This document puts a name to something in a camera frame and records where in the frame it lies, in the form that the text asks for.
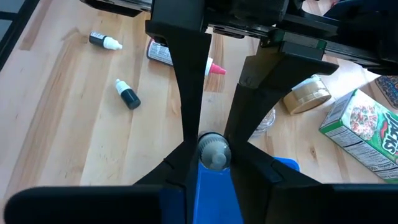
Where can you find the blue plastic basket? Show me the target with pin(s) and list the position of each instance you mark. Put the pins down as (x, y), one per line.
(214, 199)

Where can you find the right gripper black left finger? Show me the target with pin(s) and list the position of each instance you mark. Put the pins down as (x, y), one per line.
(77, 205)

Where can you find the orange label dropper bottle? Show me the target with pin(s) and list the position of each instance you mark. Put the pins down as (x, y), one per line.
(214, 152)

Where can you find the glass jar with gold lid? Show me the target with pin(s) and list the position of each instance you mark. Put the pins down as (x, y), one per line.
(306, 95)

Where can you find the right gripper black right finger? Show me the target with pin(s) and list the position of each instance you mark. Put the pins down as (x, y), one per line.
(311, 205)

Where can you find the green Apple Jacks cereal box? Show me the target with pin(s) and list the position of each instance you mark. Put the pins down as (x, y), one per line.
(363, 124)

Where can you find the black table edge rail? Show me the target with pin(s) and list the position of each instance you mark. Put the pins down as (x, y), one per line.
(15, 28)

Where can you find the black dropper bottle white cap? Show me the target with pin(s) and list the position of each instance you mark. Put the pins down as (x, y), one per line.
(102, 40)
(130, 98)

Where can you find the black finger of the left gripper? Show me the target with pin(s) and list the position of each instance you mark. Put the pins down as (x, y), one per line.
(189, 77)
(264, 93)

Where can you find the red icing tube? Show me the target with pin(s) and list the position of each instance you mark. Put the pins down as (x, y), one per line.
(160, 53)

